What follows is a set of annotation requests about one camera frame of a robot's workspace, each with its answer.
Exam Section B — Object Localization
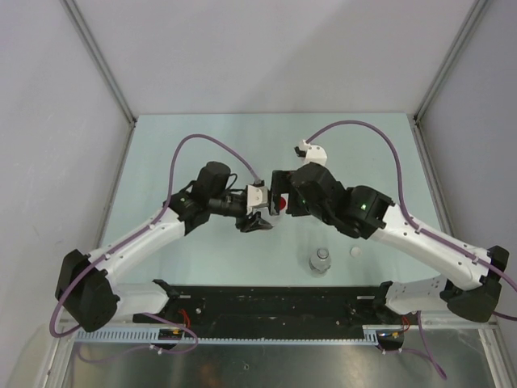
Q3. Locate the clear bottle red label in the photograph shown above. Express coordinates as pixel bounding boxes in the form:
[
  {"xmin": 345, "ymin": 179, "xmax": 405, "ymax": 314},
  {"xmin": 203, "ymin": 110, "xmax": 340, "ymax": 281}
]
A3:
[{"xmin": 264, "ymin": 206, "xmax": 287, "ymax": 228}]

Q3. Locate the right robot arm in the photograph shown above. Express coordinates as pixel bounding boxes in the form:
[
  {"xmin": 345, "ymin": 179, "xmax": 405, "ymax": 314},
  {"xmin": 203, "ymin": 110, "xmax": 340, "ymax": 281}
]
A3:
[{"xmin": 269, "ymin": 162, "xmax": 509, "ymax": 324}]

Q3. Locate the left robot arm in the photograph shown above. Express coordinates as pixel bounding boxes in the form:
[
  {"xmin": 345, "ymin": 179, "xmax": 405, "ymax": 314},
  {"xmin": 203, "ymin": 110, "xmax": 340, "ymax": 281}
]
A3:
[{"xmin": 55, "ymin": 162, "xmax": 271, "ymax": 332}]

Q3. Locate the short clear bottle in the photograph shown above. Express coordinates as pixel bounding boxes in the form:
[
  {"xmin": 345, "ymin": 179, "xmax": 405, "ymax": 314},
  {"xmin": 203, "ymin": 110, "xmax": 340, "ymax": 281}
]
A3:
[{"xmin": 308, "ymin": 247, "xmax": 332, "ymax": 276}]

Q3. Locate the white bottle cap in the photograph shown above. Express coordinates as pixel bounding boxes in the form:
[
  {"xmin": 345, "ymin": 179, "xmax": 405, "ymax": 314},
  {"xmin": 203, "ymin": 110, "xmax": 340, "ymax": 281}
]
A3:
[{"xmin": 350, "ymin": 247, "xmax": 362, "ymax": 258}]

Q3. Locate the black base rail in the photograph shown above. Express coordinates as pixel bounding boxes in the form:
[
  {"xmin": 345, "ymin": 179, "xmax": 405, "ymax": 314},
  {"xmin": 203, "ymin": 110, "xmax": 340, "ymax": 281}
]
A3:
[{"xmin": 154, "ymin": 280, "xmax": 417, "ymax": 336}]

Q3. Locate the slotted cable duct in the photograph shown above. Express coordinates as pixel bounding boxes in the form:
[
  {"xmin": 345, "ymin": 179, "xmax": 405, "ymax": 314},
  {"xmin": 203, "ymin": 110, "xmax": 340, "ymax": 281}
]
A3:
[{"xmin": 75, "ymin": 327, "xmax": 401, "ymax": 345}]

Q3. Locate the right aluminium corner post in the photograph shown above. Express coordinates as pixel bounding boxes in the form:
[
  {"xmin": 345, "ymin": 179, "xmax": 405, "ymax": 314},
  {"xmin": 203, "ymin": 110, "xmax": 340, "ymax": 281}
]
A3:
[{"xmin": 413, "ymin": 0, "xmax": 493, "ymax": 123}]

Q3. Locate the aluminium corner post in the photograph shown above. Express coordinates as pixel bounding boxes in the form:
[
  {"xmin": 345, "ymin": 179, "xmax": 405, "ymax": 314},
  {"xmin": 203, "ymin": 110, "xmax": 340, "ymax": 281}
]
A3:
[
  {"xmin": 413, "ymin": 0, "xmax": 493, "ymax": 123},
  {"xmin": 60, "ymin": 0, "xmax": 137, "ymax": 125}
]

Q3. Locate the left aluminium corner post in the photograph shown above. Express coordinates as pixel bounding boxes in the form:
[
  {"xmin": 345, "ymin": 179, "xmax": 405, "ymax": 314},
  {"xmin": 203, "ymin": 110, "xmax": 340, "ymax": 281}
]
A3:
[{"xmin": 60, "ymin": 0, "xmax": 137, "ymax": 125}]

